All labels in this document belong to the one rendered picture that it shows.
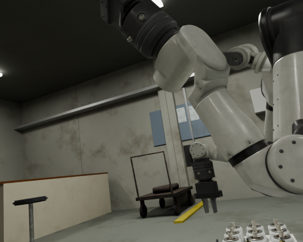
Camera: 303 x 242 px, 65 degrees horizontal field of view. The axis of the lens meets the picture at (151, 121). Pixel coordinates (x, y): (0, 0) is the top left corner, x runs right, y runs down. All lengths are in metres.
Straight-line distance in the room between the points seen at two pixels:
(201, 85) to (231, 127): 0.08
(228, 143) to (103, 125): 5.38
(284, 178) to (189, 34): 0.26
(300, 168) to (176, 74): 0.25
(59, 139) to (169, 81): 6.13
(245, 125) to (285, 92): 0.09
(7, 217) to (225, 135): 3.49
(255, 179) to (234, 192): 4.28
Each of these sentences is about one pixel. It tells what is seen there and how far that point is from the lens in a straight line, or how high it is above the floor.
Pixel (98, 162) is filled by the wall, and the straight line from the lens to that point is 5.72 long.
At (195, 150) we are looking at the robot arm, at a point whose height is 0.70.
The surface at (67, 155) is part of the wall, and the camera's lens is 6.32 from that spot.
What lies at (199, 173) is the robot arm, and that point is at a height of 0.61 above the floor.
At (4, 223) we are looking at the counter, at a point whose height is 0.31.
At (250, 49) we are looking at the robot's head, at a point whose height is 0.94.
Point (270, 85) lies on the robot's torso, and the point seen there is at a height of 0.79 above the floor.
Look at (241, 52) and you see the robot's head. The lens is 0.71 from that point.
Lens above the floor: 0.63
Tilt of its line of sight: 13 degrees up
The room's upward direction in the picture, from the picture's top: 8 degrees counter-clockwise
